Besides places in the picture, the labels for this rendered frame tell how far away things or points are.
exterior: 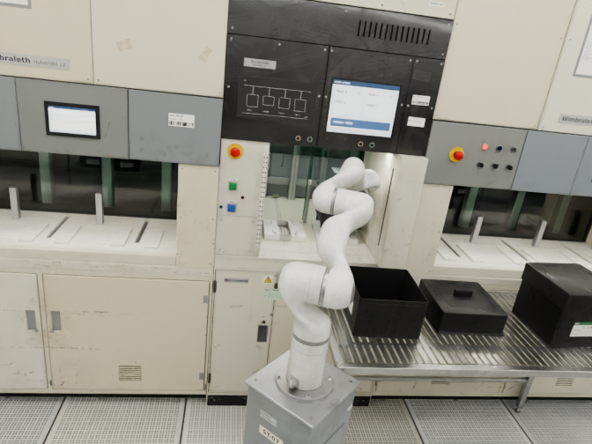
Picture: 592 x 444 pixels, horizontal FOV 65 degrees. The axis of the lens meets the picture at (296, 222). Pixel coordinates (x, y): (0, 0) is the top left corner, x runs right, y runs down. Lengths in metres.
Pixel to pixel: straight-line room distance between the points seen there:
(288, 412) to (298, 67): 1.26
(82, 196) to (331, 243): 1.52
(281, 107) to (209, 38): 0.37
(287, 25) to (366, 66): 0.35
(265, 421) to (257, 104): 1.18
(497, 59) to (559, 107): 0.37
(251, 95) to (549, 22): 1.25
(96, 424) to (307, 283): 1.53
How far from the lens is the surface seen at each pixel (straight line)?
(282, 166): 2.92
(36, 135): 2.09
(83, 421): 2.62
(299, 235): 2.33
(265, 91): 1.92
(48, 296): 2.37
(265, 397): 1.59
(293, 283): 1.38
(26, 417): 2.71
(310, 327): 1.44
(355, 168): 1.72
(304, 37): 1.93
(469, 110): 2.17
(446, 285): 2.21
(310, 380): 1.55
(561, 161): 2.44
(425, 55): 2.06
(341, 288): 1.36
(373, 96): 2.00
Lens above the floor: 1.81
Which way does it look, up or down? 21 degrees down
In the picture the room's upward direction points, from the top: 7 degrees clockwise
